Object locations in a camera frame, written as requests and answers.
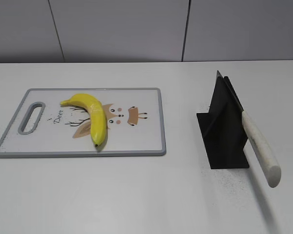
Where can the yellow plastic banana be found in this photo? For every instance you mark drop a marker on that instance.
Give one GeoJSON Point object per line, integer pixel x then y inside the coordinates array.
{"type": "Point", "coordinates": [98, 124]}

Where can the white-handled kitchen knife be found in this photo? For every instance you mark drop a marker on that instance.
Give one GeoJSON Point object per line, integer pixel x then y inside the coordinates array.
{"type": "Point", "coordinates": [259, 143]}

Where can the white grey-rimmed cutting board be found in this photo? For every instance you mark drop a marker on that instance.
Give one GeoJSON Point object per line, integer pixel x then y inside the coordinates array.
{"type": "Point", "coordinates": [41, 127]}

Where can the black knife stand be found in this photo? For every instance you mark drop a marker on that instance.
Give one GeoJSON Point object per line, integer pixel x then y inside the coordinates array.
{"type": "Point", "coordinates": [221, 127]}

